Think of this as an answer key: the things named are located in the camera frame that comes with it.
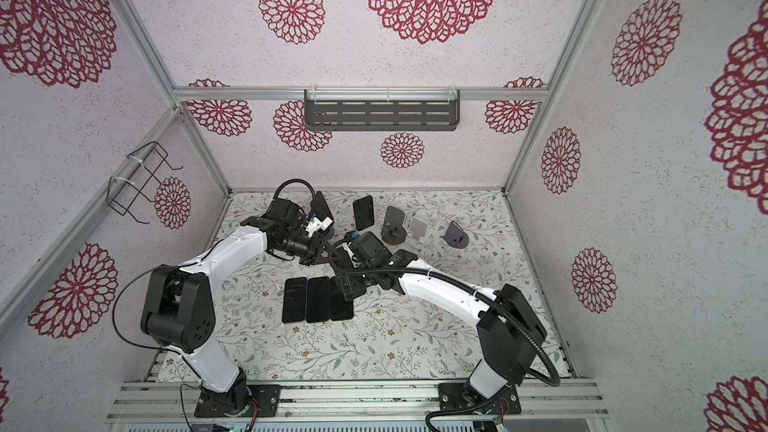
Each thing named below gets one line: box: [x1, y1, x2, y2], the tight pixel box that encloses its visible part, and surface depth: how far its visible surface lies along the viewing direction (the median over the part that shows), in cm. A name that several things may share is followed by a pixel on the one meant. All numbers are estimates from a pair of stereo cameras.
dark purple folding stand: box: [440, 220, 469, 249], surface depth 105 cm
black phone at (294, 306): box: [282, 277, 307, 323], surface depth 92 cm
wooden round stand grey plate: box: [381, 205, 407, 245], surface depth 102 cm
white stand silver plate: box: [405, 216, 432, 247], surface depth 105 cm
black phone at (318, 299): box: [306, 276, 331, 323], surface depth 96 cm
